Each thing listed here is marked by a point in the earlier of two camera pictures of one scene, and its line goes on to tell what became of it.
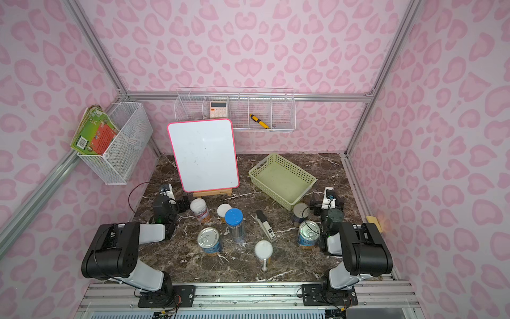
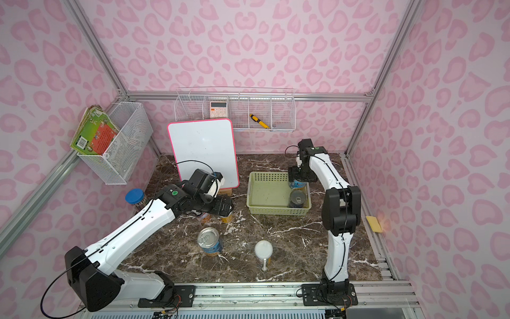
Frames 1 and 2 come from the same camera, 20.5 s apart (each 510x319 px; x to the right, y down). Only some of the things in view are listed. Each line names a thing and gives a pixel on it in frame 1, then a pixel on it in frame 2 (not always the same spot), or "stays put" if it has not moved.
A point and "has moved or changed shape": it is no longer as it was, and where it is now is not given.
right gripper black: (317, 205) → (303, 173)
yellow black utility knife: (257, 120) stays put
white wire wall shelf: (250, 109) stays put
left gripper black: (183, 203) → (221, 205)
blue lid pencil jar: (234, 218) → (137, 197)
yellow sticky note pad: (374, 220) stays put
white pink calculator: (218, 109) stays put
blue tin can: (309, 233) → (297, 186)
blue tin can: (208, 240) stays put
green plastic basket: (281, 180) has moved or changed shape
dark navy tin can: (300, 212) → (297, 199)
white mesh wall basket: (126, 147) stays put
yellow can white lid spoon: (263, 250) stays put
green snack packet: (94, 133) stays put
